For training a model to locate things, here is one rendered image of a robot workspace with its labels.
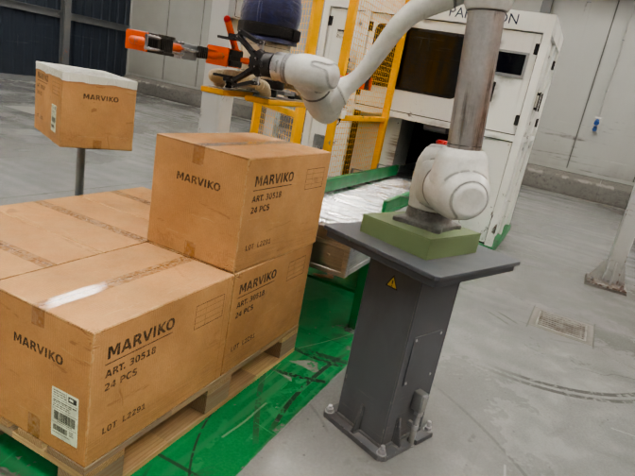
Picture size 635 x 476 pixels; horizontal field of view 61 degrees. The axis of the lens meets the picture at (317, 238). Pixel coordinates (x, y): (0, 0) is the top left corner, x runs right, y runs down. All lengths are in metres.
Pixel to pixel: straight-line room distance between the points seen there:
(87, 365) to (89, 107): 2.04
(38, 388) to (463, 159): 1.32
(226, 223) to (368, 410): 0.85
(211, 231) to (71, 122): 1.58
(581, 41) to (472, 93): 9.44
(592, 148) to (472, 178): 9.37
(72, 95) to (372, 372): 2.19
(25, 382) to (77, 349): 0.26
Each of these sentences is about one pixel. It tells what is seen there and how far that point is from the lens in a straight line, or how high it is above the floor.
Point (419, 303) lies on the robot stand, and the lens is 1.81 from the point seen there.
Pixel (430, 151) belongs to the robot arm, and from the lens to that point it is 1.79.
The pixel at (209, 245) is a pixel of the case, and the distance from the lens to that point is 1.89.
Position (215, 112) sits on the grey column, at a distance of 3.53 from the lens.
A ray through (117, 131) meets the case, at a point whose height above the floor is 0.73.
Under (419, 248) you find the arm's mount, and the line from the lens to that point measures 1.71.
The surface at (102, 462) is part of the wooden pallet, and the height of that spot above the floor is 0.13.
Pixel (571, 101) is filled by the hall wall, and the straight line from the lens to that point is 10.92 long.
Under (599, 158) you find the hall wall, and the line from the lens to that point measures 10.90.
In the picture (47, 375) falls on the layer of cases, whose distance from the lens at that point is 1.62.
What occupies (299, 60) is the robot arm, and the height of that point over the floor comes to 1.26.
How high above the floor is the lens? 1.23
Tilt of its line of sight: 16 degrees down
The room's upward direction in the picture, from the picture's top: 11 degrees clockwise
